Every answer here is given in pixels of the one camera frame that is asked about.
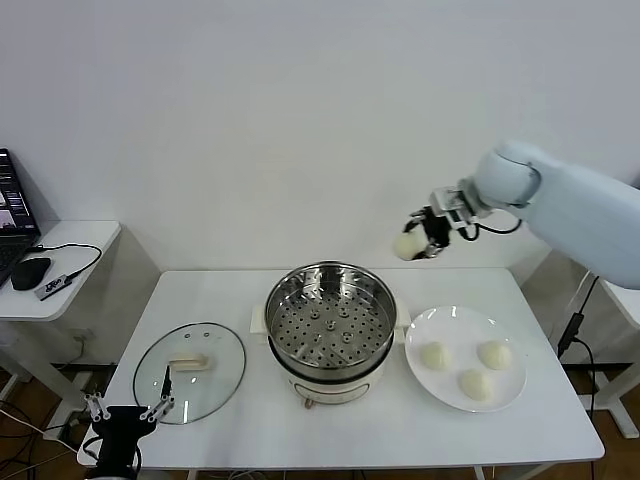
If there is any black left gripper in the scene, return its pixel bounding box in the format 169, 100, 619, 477
82, 363, 175, 451

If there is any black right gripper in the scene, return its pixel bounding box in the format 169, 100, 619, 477
404, 205, 455, 261

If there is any white steamed baozi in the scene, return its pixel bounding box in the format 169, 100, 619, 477
393, 225, 431, 261
458, 368, 494, 402
477, 340, 513, 371
419, 342, 454, 374

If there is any round glass pot lid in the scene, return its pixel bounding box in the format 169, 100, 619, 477
132, 322, 248, 426

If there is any stainless steel steamer basket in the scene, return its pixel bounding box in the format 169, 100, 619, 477
248, 260, 412, 375

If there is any grey usb hub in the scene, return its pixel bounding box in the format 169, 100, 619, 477
38, 273, 75, 303

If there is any white round plate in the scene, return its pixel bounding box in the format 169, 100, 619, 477
403, 305, 528, 414

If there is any black computer mouse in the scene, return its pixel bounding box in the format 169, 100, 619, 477
10, 256, 53, 292

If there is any white side table with mouse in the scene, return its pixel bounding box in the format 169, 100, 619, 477
0, 221, 123, 416

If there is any cream electric cooking pot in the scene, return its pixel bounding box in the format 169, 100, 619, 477
254, 322, 409, 412

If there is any white side table with label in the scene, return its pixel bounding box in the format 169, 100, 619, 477
567, 259, 640, 441

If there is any black laptop with mouse beside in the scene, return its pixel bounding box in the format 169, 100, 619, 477
0, 147, 44, 290

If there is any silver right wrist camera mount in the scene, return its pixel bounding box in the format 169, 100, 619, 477
428, 185, 481, 231

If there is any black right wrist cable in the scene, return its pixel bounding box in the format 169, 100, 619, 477
462, 217, 525, 242

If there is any black usb hub cable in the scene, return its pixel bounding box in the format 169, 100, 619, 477
29, 243, 104, 281

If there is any white laptop cable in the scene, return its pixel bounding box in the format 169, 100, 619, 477
564, 269, 590, 314

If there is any black cable with adapter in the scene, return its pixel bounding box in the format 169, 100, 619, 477
556, 274, 601, 426

